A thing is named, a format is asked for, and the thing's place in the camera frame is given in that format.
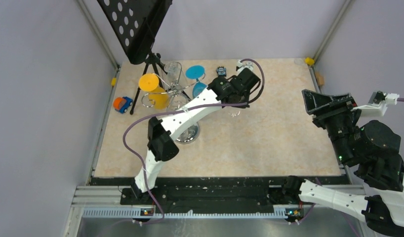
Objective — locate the yellow corner clamp left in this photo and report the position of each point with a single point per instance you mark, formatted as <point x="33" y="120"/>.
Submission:
<point x="113" y="82"/>

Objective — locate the blue wine glass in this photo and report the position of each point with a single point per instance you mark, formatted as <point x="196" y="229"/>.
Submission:
<point x="197" y="73"/>

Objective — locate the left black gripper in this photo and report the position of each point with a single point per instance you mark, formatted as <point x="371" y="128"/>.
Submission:
<point x="247" y="98"/>

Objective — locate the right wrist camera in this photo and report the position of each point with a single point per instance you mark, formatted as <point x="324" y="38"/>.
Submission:
<point x="378" y="104"/>

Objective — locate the black perforated music stand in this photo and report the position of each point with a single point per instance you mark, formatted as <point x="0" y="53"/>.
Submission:
<point x="136" y="24"/>

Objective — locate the clear wine glass front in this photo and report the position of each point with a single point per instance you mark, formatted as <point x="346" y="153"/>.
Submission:
<point x="177" y="102"/>

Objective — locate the small black blue toy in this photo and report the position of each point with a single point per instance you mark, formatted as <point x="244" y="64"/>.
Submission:
<point x="221" y="71"/>

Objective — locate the clear patterned glass at back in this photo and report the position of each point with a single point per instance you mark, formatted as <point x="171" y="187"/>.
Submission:
<point x="173" y="72"/>

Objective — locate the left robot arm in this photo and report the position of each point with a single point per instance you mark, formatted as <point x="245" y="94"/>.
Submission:
<point x="164" y="128"/>

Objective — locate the yellow corner clamp right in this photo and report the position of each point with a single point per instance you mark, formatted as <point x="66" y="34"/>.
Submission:
<point x="309" y="61"/>

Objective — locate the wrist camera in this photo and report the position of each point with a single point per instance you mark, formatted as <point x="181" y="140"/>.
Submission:
<point x="378" y="104"/>
<point x="241" y="65"/>

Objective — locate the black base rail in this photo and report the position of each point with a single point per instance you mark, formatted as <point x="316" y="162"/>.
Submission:
<point x="208" y="195"/>

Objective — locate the yellow wine glass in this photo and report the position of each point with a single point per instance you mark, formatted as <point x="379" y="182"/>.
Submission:
<point x="154" y="90"/>

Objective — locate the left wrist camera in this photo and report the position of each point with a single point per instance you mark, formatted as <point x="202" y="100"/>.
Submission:
<point x="241" y="65"/>

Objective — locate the yellow corner clamp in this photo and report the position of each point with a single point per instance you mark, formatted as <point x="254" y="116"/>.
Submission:
<point x="113" y="82"/>
<point x="309" y="61"/>

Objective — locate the chrome wine glass rack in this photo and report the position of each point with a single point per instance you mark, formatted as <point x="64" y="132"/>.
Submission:
<point x="180" y="87"/>

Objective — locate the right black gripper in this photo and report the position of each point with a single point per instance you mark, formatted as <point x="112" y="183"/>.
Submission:
<point x="314" y="101"/>

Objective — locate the blue orange toy car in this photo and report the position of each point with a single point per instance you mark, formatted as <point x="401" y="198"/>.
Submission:
<point x="121" y="104"/>

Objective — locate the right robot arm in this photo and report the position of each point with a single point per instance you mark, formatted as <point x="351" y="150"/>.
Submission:
<point x="360" y="140"/>

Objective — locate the clear smooth wine glass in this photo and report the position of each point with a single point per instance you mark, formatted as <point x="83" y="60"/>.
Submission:
<point x="234" y="112"/>

